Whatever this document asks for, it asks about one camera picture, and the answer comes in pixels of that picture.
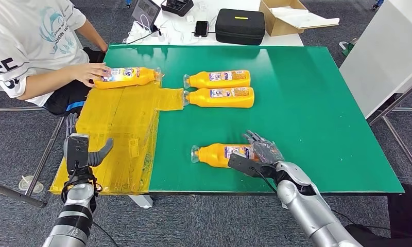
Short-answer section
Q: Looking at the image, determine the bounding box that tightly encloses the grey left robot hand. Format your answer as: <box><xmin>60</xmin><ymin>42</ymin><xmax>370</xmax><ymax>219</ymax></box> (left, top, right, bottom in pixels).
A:
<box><xmin>65</xmin><ymin>112</ymin><xmax>114</xmax><ymax>168</ymax></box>

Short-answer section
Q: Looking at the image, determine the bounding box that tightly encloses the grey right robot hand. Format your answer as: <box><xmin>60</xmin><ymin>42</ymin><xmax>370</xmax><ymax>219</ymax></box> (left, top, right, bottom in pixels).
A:
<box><xmin>242</xmin><ymin>130</ymin><xmax>284</xmax><ymax>164</ymax></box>

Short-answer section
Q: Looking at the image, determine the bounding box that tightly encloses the person's right hand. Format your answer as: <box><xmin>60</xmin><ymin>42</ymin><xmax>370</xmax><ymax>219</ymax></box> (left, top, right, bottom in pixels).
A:
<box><xmin>71</xmin><ymin>62</ymin><xmax>113</xmax><ymax>89</ymax></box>

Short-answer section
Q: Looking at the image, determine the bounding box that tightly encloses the orange detergent bottle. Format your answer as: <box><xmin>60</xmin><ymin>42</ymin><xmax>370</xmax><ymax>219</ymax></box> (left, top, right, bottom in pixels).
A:
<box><xmin>191</xmin><ymin>143</ymin><xmax>261</xmax><ymax>169</ymax></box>
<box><xmin>182</xmin><ymin>86</ymin><xmax>255</xmax><ymax>109</ymax></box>
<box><xmin>92</xmin><ymin>66</ymin><xmax>163</xmax><ymax>90</ymax></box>
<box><xmin>183</xmin><ymin>69</ymin><xmax>251</xmax><ymax>90</ymax></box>

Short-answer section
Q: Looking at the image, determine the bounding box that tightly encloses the yellow taped cardboard sheet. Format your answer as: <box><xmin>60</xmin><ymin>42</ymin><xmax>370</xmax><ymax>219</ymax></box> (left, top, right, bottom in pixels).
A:
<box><xmin>49</xmin><ymin>79</ymin><xmax>185</xmax><ymax>196</ymax></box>

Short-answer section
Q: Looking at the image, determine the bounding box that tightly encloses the person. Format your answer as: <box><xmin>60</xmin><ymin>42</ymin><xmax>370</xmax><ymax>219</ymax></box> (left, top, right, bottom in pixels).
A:
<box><xmin>344</xmin><ymin>184</ymin><xmax>412</xmax><ymax>247</ymax></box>
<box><xmin>0</xmin><ymin>0</ymin><xmax>113</xmax><ymax>117</ymax></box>

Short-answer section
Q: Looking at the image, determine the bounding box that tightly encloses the slanted metal table leg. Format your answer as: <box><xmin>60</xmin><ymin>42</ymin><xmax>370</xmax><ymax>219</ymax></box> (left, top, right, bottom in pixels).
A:
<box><xmin>24</xmin><ymin>116</ymin><xmax>65</xmax><ymax>198</ymax></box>

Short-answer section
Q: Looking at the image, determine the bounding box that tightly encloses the white power strip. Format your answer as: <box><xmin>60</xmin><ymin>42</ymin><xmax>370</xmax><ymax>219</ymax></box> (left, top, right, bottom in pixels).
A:
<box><xmin>125</xmin><ymin>20</ymin><xmax>159</xmax><ymax>44</ymax></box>

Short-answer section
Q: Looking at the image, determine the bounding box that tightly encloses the white table foot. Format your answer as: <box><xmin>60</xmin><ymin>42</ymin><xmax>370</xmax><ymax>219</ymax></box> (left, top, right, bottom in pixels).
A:
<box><xmin>129</xmin><ymin>195</ymin><xmax>154</xmax><ymax>209</ymax></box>

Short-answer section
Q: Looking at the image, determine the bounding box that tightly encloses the clear plastic cup lid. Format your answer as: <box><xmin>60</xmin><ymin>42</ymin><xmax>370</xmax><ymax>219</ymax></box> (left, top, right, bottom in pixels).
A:
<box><xmin>18</xmin><ymin>174</ymin><xmax>45</xmax><ymax>193</ymax></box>

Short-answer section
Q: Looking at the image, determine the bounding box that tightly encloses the black tablet on stand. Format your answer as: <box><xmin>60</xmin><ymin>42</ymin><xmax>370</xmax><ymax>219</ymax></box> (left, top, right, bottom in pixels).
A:
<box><xmin>131</xmin><ymin>0</ymin><xmax>162</xmax><ymax>32</ymax></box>

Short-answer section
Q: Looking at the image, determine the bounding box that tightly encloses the dark floor bar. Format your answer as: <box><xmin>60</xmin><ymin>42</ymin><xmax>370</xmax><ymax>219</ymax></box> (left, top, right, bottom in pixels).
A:
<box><xmin>0</xmin><ymin>179</ymin><xmax>47</xmax><ymax>208</ymax></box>

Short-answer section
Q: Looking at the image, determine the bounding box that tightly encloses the black charger tray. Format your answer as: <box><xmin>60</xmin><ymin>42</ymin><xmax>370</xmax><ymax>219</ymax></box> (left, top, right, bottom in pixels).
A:
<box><xmin>160</xmin><ymin>0</ymin><xmax>194</xmax><ymax>17</ymax></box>

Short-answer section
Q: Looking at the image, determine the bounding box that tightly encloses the black smartphone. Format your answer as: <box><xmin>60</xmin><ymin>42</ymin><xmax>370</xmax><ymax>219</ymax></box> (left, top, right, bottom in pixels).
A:
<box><xmin>194</xmin><ymin>20</ymin><xmax>210</xmax><ymax>38</ymax></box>

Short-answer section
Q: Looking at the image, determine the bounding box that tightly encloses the black zipper case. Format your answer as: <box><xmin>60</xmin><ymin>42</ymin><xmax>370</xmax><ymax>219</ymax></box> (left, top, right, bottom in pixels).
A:
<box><xmin>215</xmin><ymin>8</ymin><xmax>266</xmax><ymax>46</ymax></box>

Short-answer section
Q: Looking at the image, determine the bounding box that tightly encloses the brown cardboard box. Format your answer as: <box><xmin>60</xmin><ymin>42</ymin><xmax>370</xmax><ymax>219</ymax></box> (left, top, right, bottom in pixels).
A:
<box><xmin>259</xmin><ymin>0</ymin><xmax>340</xmax><ymax>37</ymax></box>

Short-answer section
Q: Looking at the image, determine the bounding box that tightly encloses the green and white item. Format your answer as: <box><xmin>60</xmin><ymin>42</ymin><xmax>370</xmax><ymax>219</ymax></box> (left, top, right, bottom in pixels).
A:
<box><xmin>339</xmin><ymin>38</ymin><xmax>358</xmax><ymax>57</ymax></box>

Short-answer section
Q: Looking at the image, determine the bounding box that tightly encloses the white foam sheet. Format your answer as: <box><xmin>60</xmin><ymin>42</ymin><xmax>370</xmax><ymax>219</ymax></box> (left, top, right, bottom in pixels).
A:
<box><xmin>270</xmin><ymin>6</ymin><xmax>340</xmax><ymax>29</ymax></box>

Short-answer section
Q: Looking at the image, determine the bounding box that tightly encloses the white side table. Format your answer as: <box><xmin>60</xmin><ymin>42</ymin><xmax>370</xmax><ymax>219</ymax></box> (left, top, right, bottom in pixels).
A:
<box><xmin>339</xmin><ymin>0</ymin><xmax>412</xmax><ymax>119</ymax></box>

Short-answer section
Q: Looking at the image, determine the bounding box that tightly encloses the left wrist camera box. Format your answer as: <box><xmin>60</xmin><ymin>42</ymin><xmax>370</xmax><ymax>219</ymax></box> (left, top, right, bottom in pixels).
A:
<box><xmin>63</xmin><ymin>133</ymin><xmax>90</xmax><ymax>176</ymax></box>

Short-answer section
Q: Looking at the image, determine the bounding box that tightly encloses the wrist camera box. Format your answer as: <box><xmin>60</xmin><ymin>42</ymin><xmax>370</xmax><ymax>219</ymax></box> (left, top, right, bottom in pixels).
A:
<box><xmin>63</xmin><ymin>133</ymin><xmax>90</xmax><ymax>176</ymax></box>
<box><xmin>227</xmin><ymin>152</ymin><xmax>278</xmax><ymax>179</ymax></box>

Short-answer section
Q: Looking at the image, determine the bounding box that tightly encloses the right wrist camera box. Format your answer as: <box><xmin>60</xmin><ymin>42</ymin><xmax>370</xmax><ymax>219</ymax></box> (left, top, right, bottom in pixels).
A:
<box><xmin>227</xmin><ymin>152</ymin><xmax>278</xmax><ymax>179</ymax></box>

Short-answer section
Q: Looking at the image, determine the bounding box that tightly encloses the black desk cable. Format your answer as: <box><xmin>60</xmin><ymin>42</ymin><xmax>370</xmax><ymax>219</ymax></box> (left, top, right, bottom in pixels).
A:
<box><xmin>125</xmin><ymin>29</ymin><xmax>162</xmax><ymax>45</ymax></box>

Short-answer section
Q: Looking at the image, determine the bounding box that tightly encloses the black floor cable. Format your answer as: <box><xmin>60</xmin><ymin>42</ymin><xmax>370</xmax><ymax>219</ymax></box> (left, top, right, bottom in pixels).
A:
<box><xmin>330</xmin><ymin>209</ymin><xmax>411</xmax><ymax>236</ymax></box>

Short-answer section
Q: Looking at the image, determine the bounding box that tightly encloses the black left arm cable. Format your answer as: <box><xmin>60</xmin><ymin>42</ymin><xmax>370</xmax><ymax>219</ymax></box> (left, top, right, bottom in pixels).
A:
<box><xmin>91</xmin><ymin>221</ymin><xmax>119</xmax><ymax>247</ymax></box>

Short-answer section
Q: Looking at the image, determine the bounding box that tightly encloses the horizontal metal rail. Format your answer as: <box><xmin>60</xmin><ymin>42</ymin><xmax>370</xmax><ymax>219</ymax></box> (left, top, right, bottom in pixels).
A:
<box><xmin>0</xmin><ymin>106</ymin><xmax>46</xmax><ymax>113</ymax></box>

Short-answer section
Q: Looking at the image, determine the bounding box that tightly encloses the metal side table frame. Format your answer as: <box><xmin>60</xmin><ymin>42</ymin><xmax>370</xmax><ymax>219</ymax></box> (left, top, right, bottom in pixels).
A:
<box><xmin>367</xmin><ymin>77</ymin><xmax>412</xmax><ymax>184</ymax></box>

